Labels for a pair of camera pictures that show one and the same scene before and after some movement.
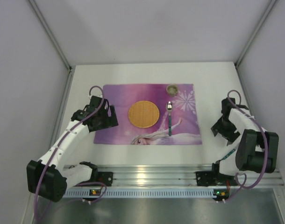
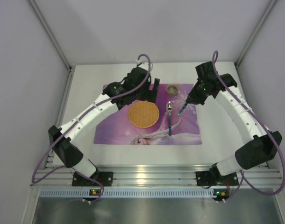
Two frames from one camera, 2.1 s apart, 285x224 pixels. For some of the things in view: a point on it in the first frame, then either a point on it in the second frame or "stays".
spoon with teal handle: x=169 y=105 stays
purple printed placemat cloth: x=178 y=122 stays
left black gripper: x=109 y=118 → x=146 y=94
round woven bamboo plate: x=143 y=114 stays
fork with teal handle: x=231 y=151 → x=184 y=105
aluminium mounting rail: x=178 y=175 stays
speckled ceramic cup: x=172 y=90 stays
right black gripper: x=220 y=128 → x=191 y=100
